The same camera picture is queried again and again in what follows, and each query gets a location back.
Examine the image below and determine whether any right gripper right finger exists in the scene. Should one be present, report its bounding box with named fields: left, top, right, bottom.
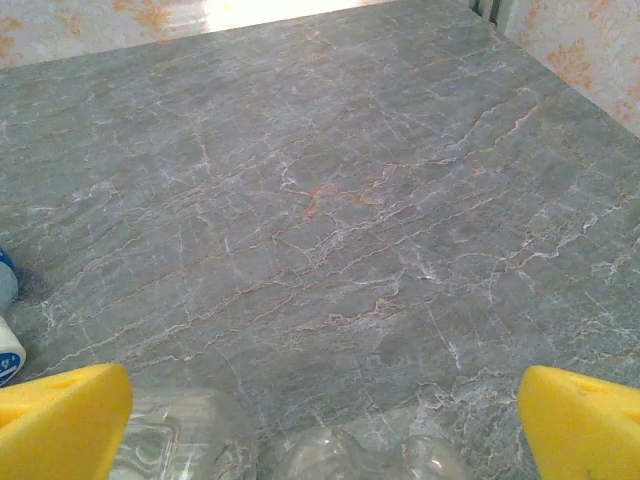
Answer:
left=517, top=364, right=640, bottom=480

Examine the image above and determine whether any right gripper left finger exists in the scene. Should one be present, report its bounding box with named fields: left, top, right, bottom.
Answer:
left=0, top=362, right=134, bottom=480

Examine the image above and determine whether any white blue plastic bottle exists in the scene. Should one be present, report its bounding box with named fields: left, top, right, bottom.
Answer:
left=0, top=246, right=20, bottom=312
left=0, top=314, right=28, bottom=389

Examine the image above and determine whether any clear bottle red label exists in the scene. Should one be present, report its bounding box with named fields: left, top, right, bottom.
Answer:
left=117, top=387, right=260, bottom=480

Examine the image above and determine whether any aluminium frame post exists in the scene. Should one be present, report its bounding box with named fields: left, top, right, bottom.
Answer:
left=469, top=0, right=507, bottom=27

